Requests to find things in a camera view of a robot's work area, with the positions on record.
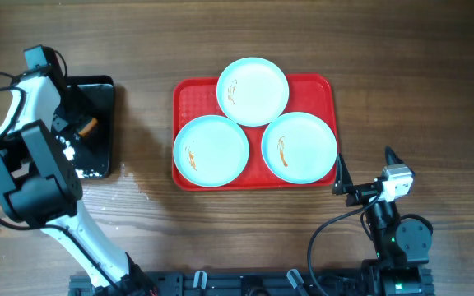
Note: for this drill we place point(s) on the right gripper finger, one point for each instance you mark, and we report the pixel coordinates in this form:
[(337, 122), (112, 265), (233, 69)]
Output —
[(343, 183), (391, 157)]

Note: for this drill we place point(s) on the green and orange sponge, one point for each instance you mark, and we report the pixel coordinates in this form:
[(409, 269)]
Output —
[(86, 126)]

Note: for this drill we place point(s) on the red plastic tray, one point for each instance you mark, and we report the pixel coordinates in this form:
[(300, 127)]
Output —
[(309, 93)]

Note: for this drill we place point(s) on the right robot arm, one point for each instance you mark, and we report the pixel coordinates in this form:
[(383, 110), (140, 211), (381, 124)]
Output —
[(401, 242)]

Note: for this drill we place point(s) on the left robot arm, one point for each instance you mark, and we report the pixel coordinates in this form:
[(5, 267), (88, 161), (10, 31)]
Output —
[(39, 187)]

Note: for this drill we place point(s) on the black rectangular water tray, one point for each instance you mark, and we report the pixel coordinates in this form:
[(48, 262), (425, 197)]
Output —
[(95, 97)]

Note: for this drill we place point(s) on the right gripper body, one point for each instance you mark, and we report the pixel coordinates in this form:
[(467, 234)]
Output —
[(365, 193)]

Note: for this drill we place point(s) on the light blue plate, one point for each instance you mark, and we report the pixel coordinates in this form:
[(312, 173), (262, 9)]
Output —
[(299, 148), (252, 91), (211, 151)]

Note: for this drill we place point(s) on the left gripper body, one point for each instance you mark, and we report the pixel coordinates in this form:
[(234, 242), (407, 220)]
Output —
[(65, 116)]

